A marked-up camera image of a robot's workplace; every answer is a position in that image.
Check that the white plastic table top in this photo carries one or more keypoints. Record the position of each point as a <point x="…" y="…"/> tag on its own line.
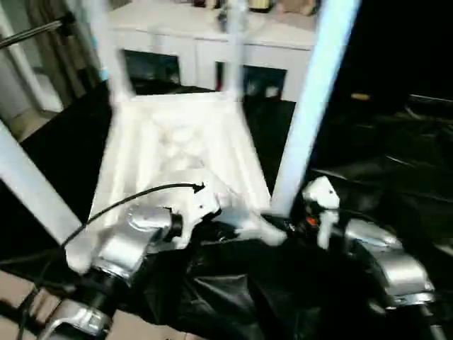
<point x="177" y="142"/>

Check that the grey curtain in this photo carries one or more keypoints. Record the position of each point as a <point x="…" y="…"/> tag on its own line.
<point x="64" y="49"/>

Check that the black flat device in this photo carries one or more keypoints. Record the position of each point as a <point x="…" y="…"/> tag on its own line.
<point x="432" y="103"/>

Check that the white cabinet with glass doors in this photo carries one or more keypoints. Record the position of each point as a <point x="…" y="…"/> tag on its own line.
<point x="170" y="35"/>

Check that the white plastic table leg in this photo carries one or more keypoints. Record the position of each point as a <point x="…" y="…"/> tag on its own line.
<point x="110" y="42"/>
<point x="32" y="191"/>
<point x="235" y="42"/>
<point x="315" y="92"/>

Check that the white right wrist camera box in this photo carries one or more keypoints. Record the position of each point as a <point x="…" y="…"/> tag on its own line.
<point x="322" y="198"/>

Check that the grey metal pole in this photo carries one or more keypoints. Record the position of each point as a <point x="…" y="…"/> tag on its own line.
<point x="35" y="32"/>

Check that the small yellow label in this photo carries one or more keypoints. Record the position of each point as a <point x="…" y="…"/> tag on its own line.
<point x="360" y="97"/>

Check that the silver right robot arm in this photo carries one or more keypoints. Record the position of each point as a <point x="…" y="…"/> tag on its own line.
<point x="386" y="258"/>

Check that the black tall cabinet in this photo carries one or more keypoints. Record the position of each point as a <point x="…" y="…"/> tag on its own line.
<point x="396" y="42"/>

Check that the black plastic mat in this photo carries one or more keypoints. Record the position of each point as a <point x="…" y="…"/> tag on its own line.
<point x="396" y="177"/>

